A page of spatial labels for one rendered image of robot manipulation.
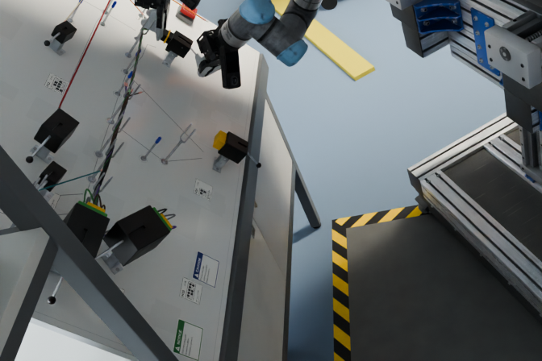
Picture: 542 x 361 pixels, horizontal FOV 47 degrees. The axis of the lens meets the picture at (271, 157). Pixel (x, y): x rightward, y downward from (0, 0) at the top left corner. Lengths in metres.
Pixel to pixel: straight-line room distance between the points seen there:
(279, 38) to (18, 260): 0.91
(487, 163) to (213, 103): 1.11
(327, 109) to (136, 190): 1.90
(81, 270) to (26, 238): 0.10
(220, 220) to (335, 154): 1.48
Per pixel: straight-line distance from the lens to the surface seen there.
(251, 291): 1.65
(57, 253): 0.87
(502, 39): 1.41
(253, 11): 1.48
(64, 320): 1.21
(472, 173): 2.39
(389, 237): 2.52
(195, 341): 1.31
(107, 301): 0.94
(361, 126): 3.03
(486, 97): 3.03
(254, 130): 1.80
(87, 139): 1.46
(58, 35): 1.57
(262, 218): 1.85
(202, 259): 1.42
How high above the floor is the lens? 1.92
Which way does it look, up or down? 39 degrees down
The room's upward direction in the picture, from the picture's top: 24 degrees counter-clockwise
